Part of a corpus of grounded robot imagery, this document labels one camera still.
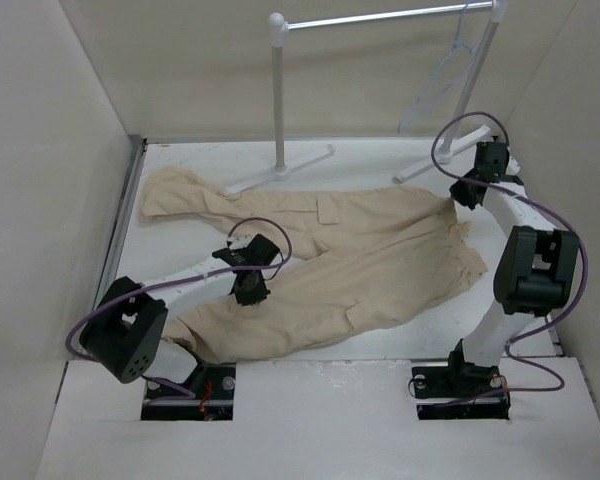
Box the light blue wire hanger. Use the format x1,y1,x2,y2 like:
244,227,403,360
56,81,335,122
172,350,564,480
397,1,481,134

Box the beige trousers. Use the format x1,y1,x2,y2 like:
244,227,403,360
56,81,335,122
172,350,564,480
140,167,487,363

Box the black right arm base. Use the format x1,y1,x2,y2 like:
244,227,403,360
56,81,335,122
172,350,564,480
408,350,511,421

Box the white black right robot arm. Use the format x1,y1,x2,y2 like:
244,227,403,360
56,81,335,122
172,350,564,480
443,142,580,397

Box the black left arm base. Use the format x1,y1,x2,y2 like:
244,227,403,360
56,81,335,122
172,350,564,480
140,364,237,422

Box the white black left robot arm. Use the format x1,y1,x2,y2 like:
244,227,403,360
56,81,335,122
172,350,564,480
79,234,281,399

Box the white clothes rack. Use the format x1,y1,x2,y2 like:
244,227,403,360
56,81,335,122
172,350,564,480
224,1,507,194

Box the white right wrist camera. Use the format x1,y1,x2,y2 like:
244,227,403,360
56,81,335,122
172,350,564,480
505,156,524,185

